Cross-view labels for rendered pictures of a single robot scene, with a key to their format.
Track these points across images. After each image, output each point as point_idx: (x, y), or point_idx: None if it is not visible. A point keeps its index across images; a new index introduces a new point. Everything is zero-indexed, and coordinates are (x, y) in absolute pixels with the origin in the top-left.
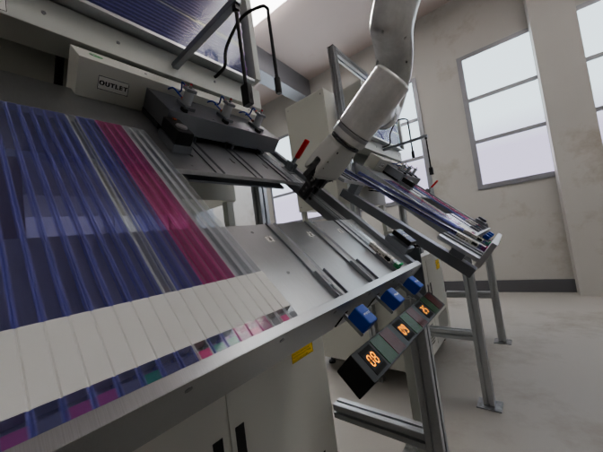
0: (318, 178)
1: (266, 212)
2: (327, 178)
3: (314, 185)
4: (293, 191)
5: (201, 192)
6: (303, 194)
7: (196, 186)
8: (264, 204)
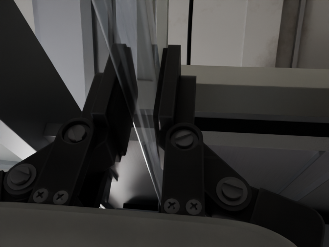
0: (178, 210)
1: (91, 44)
2: (95, 240)
3: (172, 147)
4: (74, 100)
5: (207, 98)
6: (196, 82)
7: (214, 109)
8: (95, 68)
